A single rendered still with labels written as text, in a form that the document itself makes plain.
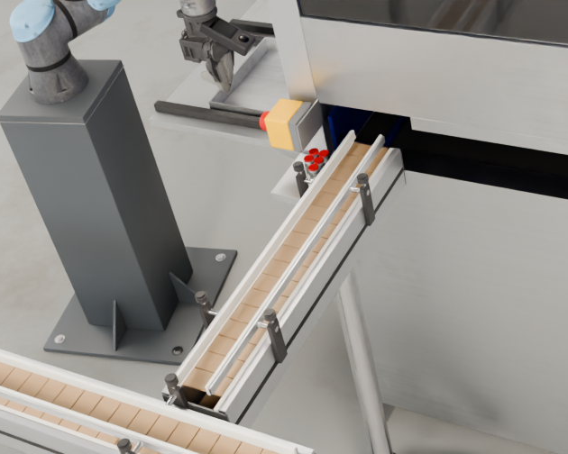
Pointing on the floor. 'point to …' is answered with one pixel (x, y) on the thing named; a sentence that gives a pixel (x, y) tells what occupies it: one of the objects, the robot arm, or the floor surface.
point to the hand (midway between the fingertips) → (229, 87)
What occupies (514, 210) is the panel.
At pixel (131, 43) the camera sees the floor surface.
